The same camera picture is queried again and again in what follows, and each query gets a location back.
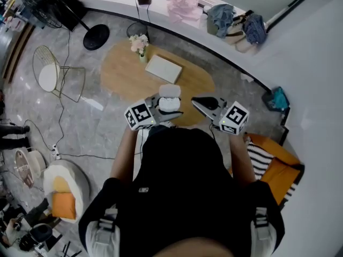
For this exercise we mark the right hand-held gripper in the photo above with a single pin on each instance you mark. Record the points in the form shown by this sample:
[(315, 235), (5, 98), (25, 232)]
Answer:
[(234, 116)]

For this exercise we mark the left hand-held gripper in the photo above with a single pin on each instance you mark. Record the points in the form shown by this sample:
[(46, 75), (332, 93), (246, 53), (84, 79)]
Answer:
[(139, 114)]

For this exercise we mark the small white case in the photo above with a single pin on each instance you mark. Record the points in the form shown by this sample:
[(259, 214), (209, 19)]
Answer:
[(168, 104)]

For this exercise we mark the person's left forearm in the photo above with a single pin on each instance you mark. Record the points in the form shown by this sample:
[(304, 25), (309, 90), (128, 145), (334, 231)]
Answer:
[(124, 157)]

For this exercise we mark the person's right forearm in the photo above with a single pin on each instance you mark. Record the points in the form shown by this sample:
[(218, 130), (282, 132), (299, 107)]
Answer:
[(242, 159)]

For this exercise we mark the large white flat box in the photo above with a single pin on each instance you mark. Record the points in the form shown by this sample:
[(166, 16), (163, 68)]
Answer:
[(164, 69)]

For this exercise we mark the oval wooden coffee table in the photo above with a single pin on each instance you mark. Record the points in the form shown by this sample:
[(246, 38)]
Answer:
[(126, 79)]

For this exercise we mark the black white striped blanket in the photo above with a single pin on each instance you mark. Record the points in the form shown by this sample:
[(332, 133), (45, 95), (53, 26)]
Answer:
[(258, 159)]

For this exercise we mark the pink flowers in green vase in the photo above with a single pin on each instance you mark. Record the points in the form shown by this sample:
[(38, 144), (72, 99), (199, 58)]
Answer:
[(138, 43)]

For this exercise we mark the beige canvas tote bag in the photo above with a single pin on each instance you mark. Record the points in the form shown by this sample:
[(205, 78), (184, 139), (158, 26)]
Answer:
[(235, 35)]

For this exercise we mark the orange floor sofa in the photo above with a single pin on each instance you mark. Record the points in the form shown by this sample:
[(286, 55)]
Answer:
[(281, 170)]

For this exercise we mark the black standing fan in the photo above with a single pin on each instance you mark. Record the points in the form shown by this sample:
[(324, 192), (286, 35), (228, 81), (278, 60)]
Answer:
[(96, 37)]

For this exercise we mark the pink cloth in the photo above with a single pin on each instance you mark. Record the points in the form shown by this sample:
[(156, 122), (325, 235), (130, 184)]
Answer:
[(183, 8)]

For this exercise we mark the grey round floor pouf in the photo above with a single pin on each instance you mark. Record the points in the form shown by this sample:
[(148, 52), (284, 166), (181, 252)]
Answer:
[(84, 181)]

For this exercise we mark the white power strip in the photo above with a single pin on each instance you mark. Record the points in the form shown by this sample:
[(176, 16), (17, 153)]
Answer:
[(55, 151)]

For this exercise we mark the white yellow egg-shaped cushion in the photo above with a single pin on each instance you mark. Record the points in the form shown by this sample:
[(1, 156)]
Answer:
[(60, 182)]

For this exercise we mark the round beige stool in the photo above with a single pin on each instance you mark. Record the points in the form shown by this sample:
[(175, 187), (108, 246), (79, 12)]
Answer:
[(37, 162)]

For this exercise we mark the orange square cushion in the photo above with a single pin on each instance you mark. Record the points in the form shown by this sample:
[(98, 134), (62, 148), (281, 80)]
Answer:
[(63, 206)]

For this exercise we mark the round wooden side table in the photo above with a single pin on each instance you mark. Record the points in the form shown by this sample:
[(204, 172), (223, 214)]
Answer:
[(23, 167)]

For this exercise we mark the black rounded device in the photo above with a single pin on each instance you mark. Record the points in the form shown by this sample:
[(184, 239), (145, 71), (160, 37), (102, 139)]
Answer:
[(40, 233)]

